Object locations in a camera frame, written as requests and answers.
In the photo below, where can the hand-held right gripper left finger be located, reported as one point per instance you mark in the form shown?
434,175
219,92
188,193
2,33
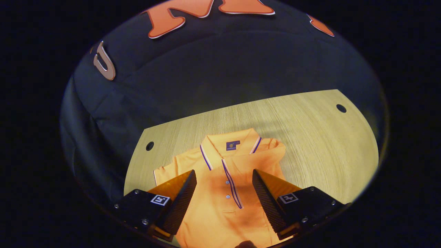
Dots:
182,199

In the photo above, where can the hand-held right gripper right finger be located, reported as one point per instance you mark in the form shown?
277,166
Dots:
267,199

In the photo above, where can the orange polo T-shirt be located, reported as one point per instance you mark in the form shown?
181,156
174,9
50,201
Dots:
224,220

